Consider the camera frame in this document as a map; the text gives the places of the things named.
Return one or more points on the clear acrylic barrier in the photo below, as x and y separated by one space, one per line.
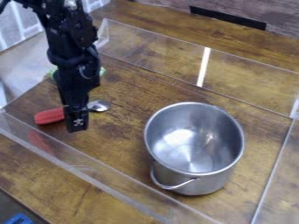
90 178

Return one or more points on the black wall vent strip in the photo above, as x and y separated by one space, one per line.
228 18

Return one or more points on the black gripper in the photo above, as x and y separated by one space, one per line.
76 78

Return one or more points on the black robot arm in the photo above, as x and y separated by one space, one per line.
71 35

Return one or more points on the green bitter gourd toy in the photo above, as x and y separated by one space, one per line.
49 73

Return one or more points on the stainless steel pot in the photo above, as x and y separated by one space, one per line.
195 143

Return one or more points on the blue object at corner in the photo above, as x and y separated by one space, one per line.
19 219

